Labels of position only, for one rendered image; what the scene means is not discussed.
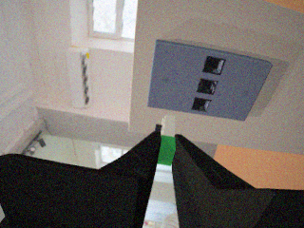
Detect beige panel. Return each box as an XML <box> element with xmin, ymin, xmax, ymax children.
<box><xmin>128</xmin><ymin>0</ymin><xmax>304</xmax><ymax>155</ymax></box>

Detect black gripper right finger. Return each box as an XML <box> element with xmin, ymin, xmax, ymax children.
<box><xmin>172</xmin><ymin>134</ymin><xmax>304</xmax><ymax>228</ymax></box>

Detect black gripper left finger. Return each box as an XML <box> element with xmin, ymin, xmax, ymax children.
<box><xmin>0</xmin><ymin>130</ymin><xmax>162</xmax><ymax>228</ymax></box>

